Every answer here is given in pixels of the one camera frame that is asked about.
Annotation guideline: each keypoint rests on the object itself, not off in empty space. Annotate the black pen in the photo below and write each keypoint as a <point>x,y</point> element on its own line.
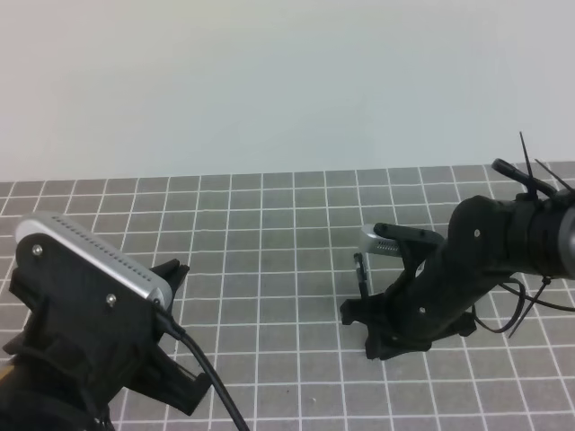
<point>361,275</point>

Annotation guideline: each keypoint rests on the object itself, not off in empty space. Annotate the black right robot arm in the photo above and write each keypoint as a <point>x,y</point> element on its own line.
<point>547,248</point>

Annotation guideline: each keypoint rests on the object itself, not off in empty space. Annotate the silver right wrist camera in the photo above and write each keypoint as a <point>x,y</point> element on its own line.
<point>395,240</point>

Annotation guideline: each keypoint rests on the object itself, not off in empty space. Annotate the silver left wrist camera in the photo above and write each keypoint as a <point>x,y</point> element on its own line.
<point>85,296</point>

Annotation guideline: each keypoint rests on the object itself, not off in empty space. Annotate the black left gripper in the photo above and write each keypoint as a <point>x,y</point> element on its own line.
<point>69,378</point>

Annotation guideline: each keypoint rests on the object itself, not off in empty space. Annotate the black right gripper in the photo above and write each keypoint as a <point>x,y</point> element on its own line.
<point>432,298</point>

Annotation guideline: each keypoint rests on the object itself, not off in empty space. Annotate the grey grid tablecloth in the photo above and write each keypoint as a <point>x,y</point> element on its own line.
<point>271,261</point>

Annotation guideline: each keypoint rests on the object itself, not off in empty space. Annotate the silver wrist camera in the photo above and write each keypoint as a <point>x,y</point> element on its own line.
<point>85,296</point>
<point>395,240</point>

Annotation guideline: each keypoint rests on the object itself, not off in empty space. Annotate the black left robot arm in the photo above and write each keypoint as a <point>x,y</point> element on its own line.
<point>54,416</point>

